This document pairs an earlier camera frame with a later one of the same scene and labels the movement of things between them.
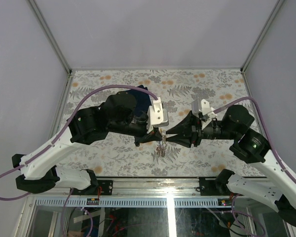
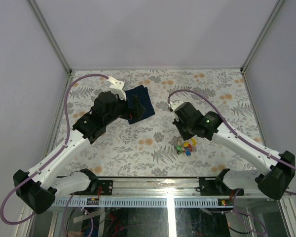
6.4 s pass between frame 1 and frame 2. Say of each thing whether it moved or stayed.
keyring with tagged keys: moved
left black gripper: moved
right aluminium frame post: stayed
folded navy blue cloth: stayed
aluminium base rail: stayed
